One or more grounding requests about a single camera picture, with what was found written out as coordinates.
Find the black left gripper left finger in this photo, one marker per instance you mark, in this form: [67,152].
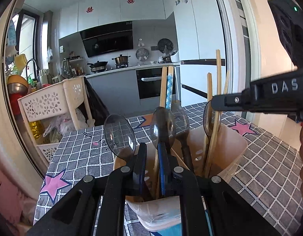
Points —
[95,206]

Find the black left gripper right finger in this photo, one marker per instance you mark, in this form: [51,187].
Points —
[208,206]

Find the plain bamboo chopstick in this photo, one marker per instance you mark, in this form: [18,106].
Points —
[216,106]

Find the clear spoon dark handle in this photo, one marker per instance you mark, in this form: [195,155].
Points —
[162,130]

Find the blue patterned chopstick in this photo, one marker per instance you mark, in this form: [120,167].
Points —
[161,104]
[169,87]

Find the beige plastic utensil holder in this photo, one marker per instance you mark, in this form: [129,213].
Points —
[161,214]

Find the long bamboo strip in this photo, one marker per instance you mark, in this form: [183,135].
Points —
[225,89]

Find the grey checkered tablecloth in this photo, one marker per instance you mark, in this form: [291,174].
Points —
[267,176]

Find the black spoon on table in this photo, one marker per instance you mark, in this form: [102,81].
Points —
[182,131]
[120,136]

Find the spoon in holder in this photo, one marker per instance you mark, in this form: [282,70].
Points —
[208,119]

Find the black bag hanging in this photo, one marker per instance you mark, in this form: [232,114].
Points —
[98,109]

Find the beige perforated storage rack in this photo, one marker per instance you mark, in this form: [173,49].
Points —
[50,102]

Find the white refrigerator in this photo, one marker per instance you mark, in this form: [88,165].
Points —
[200,34]

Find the black built-in oven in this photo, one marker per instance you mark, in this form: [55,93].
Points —
[149,82]

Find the black wok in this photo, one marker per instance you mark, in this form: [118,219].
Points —
[98,66]

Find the brass cooking pot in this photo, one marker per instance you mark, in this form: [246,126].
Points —
[121,59]

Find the black range hood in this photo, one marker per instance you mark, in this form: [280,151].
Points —
[108,38]

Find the black camera box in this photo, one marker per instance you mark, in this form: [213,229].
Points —
[288,18]

